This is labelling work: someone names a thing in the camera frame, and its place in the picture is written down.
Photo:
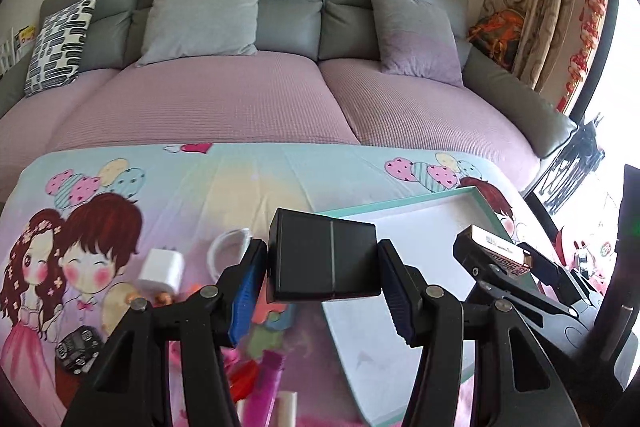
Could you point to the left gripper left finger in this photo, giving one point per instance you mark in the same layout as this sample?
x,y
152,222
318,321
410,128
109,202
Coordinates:
x,y
247,280

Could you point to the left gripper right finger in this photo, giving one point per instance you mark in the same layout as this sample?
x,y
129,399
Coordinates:
x,y
399,291

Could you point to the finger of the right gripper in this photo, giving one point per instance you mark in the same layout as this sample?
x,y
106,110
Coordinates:
x,y
473,259
542,264

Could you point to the black power adapter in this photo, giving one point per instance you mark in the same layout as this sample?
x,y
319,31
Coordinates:
x,y
318,258

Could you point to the magenta lighter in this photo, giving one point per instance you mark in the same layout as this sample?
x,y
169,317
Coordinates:
x,y
258,407

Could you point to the white smartwatch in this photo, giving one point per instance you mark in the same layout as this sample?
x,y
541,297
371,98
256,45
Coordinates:
x,y
227,250

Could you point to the white power adapter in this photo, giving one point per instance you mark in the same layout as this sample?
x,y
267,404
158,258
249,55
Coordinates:
x,y
162,272

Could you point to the red plastic toy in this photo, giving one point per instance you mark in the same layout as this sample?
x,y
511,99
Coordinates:
x,y
243,380

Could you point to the cartoon print tablecloth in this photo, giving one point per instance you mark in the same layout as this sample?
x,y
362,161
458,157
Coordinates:
x,y
86,231

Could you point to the black toy car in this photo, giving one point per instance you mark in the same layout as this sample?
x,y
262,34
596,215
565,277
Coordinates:
x,y
77,350

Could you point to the pink sofa seat cover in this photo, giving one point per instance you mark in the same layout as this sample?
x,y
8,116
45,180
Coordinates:
x,y
267,97

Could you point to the orange bag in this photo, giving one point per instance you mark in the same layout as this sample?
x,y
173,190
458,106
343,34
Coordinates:
x,y
498,36

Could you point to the grey purple cushion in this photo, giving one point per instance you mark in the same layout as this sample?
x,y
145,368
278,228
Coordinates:
x,y
415,39

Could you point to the grey sofa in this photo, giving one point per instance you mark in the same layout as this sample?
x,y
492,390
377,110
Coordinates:
x,y
324,30

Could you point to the light grey cushion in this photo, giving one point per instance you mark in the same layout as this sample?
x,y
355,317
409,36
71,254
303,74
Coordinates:
x,y
191,28

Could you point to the black white patterned cushion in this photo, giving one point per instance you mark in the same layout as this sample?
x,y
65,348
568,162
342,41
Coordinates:
x,y
58,48

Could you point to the white magazine rack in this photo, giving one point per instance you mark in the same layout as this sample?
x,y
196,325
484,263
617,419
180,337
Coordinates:
x,y
16,46

